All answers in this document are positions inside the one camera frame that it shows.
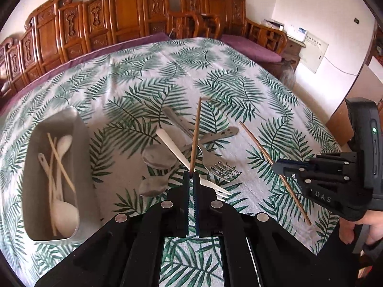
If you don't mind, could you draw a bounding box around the wooden side table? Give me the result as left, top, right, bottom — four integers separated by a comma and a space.
281, 25, 306, 72

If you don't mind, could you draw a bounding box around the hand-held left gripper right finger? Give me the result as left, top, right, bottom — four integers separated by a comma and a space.
193, 172, 327, 287

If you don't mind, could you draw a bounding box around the small white utensil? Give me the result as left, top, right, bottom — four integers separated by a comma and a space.
37, 153, 59, 204

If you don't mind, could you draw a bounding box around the white electrical cabinet door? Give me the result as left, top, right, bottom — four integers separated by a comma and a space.
299, 31, 329, 74

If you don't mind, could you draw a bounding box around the grey fluffy duster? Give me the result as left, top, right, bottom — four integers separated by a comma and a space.
281, 60, 297, 87

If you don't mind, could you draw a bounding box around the white wall cable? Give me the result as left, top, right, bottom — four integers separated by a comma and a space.
325, 55, 360, 77

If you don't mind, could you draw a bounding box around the metal spoon with holed handle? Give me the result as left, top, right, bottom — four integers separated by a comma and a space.
141, 126, 240, 168

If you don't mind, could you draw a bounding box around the tissue box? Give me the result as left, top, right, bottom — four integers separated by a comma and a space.
263, 19, 285, 30

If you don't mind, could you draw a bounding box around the grey metal tray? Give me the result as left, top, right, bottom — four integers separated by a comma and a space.
22, 107, 101, 242

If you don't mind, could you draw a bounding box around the person's right hand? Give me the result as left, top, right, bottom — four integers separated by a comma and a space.
339, 206, 383, 246

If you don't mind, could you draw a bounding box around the carved wooden armchair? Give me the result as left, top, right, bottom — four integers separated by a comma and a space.
180, 0, 289, 63

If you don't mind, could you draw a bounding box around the white plastic fork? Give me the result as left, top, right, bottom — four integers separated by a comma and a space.
156, 128, 231, 201

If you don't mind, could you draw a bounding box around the leaf-print tablecloth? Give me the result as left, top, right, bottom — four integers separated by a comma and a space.
0, 37, 343, 287

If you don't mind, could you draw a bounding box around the small metal spoon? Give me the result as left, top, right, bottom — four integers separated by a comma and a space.
138, 170, 180, 197

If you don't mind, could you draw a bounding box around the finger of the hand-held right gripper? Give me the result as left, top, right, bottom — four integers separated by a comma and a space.
274, 164, 348, 192
275, 152, 358, 171

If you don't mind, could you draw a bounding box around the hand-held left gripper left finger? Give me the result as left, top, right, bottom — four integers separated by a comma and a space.
34, 170, 192, 287

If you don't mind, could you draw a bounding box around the long carved wooden sofa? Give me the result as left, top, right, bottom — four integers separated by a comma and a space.
0, 0, 222, 102

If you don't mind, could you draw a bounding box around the large white spoon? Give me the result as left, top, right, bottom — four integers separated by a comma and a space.
49, 152, 80, 237

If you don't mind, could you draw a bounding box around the white desk phone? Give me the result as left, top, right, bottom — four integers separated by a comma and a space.
287, 27, 309, 42

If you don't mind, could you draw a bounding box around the slim white spoon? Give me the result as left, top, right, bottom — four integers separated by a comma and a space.
54, 134, 74, 201

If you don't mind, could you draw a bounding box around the purple armchair cushion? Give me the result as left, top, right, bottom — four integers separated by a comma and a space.
221, 34, 282, 62

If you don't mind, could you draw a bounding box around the long purple sofa cushion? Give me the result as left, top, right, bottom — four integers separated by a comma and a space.
0, 33, 171, 108

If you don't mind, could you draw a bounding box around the metal fork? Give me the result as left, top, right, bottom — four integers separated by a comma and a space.
162, 108, 242, 183

